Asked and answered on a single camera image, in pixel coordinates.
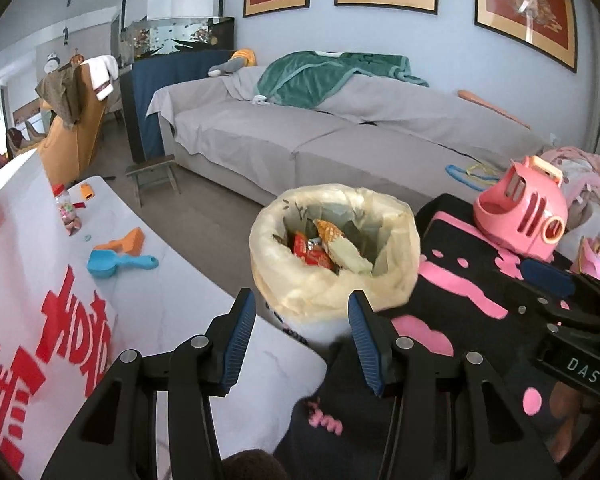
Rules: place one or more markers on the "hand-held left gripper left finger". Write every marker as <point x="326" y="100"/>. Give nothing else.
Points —
<point x="240" y="345"/>

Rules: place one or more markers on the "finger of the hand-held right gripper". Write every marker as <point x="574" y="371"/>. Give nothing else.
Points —
<point x="547" y="275"/>
<point x="530" y="310"/>

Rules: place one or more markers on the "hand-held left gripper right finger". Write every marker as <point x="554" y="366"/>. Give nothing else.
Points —
<point x="365" y="350"/>

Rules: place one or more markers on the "white trash bin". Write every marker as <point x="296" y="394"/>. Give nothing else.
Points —
<point x="320" y="332"/>

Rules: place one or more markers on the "yellow trash bag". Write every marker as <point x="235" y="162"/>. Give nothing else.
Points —
<point x="280" y="285"/>

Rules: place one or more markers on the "red snack wrapper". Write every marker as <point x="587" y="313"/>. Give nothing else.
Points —
<point x="310" y="255"/>

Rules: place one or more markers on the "person's right hand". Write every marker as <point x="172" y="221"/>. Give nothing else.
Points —
<point x="567" y="425"/>

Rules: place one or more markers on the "small pink toy bucket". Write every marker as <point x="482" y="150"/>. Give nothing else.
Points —
<point x="595" y="265"/>

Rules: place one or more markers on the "pink plastic toy carrier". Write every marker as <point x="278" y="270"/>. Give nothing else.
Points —
<point x="525" y="220"/>

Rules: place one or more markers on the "black pink printed cloth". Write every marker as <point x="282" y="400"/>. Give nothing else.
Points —
<point x="455" y="340"/>

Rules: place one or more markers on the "pink floral blanket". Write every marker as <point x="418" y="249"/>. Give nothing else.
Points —
<point x="595" y="170"/>

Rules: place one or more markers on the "yellow plastic loop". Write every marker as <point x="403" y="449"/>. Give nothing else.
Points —
<point x="480" y="165"/>

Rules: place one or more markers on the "blue yellow rings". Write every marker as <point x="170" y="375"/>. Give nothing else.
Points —
<point x="450" y="171"/>

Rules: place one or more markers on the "orange toy shovel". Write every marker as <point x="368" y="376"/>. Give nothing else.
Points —
<point x="129" y="241"/>

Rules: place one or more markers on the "blue toy scoop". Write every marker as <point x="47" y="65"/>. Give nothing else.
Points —
<point x="104" y="264"/>

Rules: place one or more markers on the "wooden paddle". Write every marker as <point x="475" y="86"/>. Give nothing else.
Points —
<point x="480" y="101"/>

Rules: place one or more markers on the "small wooden stool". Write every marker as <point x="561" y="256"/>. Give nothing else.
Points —
<point x="152" y="165"/>

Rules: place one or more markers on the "small orange toy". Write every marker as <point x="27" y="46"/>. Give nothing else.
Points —
<point x="87" y="191"/>

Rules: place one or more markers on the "clear jar red lid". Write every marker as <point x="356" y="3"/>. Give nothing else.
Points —
<point x="68" y="210"/>

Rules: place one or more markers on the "grey sofa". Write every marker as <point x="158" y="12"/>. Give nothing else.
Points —
<point x="280" y="130"/>

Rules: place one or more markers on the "white sign red characters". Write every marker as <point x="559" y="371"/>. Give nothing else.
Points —
<point x="19" y="260"/>

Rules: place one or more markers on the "orange wooden chair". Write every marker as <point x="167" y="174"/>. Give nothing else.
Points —
<point x="79" y="140"/>

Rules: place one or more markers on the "green blanket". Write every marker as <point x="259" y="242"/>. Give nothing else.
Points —
<point x="305" y="75"/>

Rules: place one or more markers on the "grey yellow plush toy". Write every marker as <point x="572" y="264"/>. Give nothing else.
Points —
<point x="229" y="65"/>

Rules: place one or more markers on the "white towel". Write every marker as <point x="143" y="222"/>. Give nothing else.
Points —
<point x="102" y="77"/>

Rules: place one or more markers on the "olive cloth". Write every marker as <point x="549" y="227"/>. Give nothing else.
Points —
<point x="64" y="92"/>

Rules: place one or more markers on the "glass fish tank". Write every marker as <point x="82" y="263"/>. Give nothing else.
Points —
<point x="179" y="35"/>

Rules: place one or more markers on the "panda wall sticker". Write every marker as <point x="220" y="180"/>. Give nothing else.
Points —
<point x="51" y="62"/>

